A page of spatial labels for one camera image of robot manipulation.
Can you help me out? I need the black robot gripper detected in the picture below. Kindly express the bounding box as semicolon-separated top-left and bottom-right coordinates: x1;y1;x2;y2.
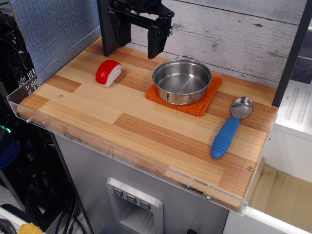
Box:
109;0;175;59

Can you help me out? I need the blue handled metal spoon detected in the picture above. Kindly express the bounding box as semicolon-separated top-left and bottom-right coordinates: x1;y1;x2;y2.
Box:
211;97;253;159

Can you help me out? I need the red white toy sushi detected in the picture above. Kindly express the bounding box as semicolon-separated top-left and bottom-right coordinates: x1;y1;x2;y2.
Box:
96;59;122;87

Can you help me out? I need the stainless steel pot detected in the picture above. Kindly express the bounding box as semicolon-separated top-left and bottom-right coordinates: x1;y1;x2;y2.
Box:
152;56;213;106

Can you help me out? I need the blue fabric panel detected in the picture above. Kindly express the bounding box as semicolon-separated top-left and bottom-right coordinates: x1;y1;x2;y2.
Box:
9;0;100;84

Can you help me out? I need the orange woven cloth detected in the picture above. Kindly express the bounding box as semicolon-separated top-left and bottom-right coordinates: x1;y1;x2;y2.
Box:
145;77;222;117

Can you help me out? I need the clear acrylic table guard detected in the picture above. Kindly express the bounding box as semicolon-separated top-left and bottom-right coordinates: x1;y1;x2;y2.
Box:
9;37;277;213

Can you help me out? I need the silver toy fridge cabinet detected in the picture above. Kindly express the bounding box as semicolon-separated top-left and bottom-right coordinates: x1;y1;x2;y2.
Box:
56;136;228;234

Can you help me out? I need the grey water dispenser panel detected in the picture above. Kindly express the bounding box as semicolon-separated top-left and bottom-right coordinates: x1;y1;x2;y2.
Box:
106;177;164;234

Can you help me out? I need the white toy sink unit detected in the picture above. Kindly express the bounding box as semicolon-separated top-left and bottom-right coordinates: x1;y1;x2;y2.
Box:
224;80;312;234

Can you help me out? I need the yellow black object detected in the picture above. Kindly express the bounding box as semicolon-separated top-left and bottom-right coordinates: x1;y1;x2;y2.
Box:
18;223;43;234

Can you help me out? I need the black left vertical post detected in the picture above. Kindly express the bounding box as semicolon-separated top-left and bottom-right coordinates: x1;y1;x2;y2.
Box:
97;0;119;56

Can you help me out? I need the black vertical post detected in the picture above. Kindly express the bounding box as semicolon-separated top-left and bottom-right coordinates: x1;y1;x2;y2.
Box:
97;0;119;56
272;0;312;107

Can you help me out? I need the black right vertical post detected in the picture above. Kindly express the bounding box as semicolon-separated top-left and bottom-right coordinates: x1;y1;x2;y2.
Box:
272;0;312;107

